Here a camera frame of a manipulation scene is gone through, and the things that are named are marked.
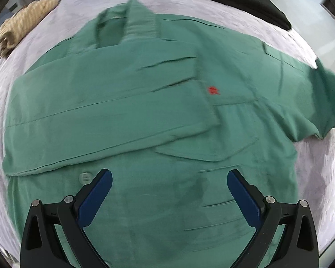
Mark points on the black cloth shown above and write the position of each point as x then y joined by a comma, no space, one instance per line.
254,0

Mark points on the green button shirt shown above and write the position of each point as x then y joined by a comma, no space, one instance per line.
145,111

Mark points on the lavender fleece blanket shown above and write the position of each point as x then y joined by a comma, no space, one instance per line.
44,30

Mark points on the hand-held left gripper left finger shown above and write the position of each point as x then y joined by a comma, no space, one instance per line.
96,192

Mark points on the tan striped cloth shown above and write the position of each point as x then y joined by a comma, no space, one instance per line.
22,22

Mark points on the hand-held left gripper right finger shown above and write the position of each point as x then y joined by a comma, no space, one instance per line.
243,195

